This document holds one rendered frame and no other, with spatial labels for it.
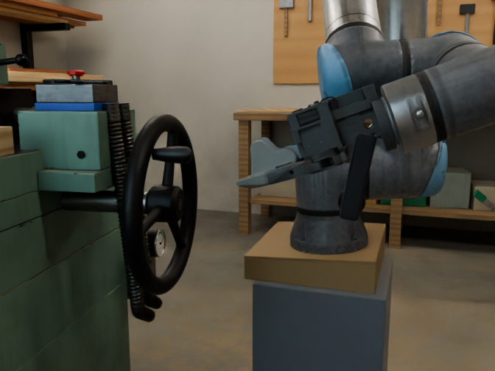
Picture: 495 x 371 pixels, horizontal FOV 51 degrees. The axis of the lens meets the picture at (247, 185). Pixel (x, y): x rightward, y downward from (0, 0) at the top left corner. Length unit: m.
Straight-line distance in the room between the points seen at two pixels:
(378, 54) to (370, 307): 0.61
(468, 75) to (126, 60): 4.10
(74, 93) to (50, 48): 3.96
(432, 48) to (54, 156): 0.57
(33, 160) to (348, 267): 0.69
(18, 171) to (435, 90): 0.57
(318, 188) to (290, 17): 2.96
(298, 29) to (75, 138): 3.32
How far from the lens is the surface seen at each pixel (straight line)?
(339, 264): 1.17
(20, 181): 0.81
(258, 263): 1.22
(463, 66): 0.66
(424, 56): 0.75
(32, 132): 0.86
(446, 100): 0.64
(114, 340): 1.14
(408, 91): 0.64
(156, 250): 1.13
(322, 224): 1.20
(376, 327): 1.19
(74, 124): 0.82
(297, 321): 1.21
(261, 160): 0.67
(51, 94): 0.85
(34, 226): 0.84
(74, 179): 0.81
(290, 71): 4.02
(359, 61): 0.74
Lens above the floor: 0.99
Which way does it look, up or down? 10 degrees down
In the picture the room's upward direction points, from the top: straight up
